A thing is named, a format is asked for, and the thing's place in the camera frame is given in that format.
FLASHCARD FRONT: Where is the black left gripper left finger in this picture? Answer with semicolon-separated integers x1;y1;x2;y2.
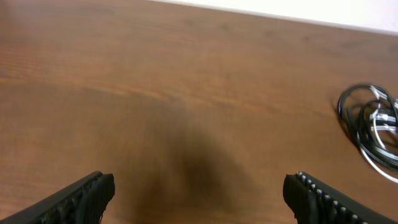
1;171;115;224

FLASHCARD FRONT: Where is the black cable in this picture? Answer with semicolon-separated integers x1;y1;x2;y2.
337;83;398;172

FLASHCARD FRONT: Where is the white cable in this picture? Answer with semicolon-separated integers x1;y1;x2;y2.
357;85;398;184

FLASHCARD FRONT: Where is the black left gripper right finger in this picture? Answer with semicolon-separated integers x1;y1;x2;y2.
283;172;397;224

